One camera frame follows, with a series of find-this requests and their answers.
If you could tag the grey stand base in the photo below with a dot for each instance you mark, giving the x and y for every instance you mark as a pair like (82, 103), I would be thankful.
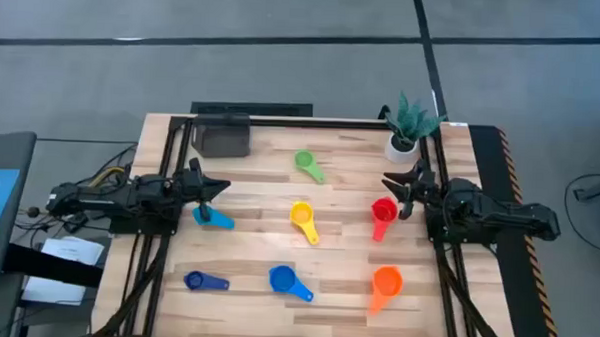
(599, 190)

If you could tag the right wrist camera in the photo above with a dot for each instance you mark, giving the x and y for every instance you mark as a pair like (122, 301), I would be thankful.
(420, 167)

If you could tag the yellow measuring cup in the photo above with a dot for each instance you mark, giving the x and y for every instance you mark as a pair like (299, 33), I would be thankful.
(301, 214)

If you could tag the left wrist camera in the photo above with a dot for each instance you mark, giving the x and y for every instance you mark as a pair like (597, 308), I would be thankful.
(196, 166)

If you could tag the black mat with hazard stripe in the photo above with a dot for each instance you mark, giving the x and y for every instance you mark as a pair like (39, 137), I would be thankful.
(485, 155)

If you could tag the black aluminium table frame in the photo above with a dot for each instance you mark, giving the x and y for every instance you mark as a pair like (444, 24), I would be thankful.
(331, 123)

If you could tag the red measuring cup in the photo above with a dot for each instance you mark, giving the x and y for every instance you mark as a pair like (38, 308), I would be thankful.
(383, 211)

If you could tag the white plant pot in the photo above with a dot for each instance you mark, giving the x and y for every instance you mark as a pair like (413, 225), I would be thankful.
(398, 154)

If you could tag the black bar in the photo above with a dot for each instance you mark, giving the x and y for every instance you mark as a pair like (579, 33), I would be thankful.
(51, 267)

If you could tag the grey desk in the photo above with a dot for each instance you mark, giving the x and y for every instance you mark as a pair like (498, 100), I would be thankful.
(10, 151)

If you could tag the green measuring cup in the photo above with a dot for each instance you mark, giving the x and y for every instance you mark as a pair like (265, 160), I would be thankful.
(304, 159)

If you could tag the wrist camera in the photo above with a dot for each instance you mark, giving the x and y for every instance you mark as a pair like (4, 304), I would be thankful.
(420, 167)
(196, 166)

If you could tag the small dark blue measuring cup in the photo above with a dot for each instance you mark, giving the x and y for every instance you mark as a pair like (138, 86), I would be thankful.
(194, 280)

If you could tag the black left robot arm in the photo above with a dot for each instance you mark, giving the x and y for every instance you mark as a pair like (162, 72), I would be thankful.
(104, 196)

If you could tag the green artificial plant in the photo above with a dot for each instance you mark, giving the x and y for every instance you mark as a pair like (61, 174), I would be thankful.
(412, 120)

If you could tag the black floor vent grille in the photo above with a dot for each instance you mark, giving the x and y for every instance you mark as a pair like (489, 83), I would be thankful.
(262, 108)

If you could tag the teal measuring cup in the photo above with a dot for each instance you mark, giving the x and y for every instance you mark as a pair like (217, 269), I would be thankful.
(223, 220)

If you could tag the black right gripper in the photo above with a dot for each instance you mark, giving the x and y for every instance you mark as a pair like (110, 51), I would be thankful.
(422, 188)

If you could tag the dark grey basket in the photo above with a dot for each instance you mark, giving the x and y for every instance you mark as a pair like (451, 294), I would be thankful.
(221, 141)

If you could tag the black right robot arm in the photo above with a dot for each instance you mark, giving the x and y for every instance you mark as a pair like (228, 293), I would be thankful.
(503, 215)

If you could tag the orange measuring cup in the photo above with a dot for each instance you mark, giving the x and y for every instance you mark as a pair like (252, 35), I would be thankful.
(387, 281)

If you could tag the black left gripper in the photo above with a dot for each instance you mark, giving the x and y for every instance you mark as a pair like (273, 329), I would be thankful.
(194, 187)

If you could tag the white paper sheet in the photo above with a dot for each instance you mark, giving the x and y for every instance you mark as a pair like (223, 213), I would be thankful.
(50, 292)
(77, 248)

